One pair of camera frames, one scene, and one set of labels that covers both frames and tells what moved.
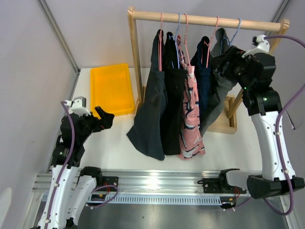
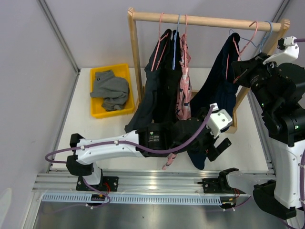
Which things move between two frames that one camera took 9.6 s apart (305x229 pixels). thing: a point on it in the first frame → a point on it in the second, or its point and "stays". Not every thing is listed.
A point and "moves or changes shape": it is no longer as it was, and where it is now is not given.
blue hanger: [228, 43] → [261, 44]
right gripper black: [233, 55] → [243, 69]
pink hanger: [186, 34] moves or changes shape
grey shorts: [220, 85] → [114, 90]
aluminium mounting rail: [145, 181] stays
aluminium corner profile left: [61, 39] stays
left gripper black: [106, 122] → [213, 151]
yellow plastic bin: [111, 89] stays
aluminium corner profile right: [282, 8] stays
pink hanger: [159, 45] moves or changes shape
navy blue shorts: [202, 60] → [218, 86]
